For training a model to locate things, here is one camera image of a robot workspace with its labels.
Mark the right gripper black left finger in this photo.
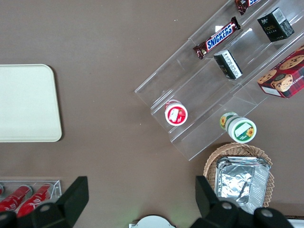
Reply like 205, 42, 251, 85
0, 175, 90, 228

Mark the aluminium foil container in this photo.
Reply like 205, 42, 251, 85
215, 156, 272, 214

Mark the clear acrylic stepped shelf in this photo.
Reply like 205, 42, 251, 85
134, 0, 304, 162

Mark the white plastic bin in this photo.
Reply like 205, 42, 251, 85
288, 218, 304, 228

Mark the red cola bottle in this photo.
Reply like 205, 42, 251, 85
18, 184, 54, 218
0, 185, 33, 213

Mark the red lid yogurt cup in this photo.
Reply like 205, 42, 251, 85
164, 99, 189, 126

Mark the Snickers chocolate bar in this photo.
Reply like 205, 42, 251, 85
192, 16, 242, 60
234, 0, 262, 16

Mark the light wicker basket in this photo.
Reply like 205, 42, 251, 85
203, 142, 276, 209

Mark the cream plastic tray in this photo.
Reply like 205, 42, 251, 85
0, 64, 63, 143

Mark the red plaid cookie box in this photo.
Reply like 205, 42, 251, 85
257, 45, 304, 99

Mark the clear acrylic bottle rack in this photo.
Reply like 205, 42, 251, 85
0, 180, 63, 212

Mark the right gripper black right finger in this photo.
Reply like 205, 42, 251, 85
190, 175, 295, 228

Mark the green lid sunflower cup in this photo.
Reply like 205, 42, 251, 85
219, 112, 257, 143

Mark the small black carton box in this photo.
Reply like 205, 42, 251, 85
257, 7, 295, 43
213, 49, 243, 80

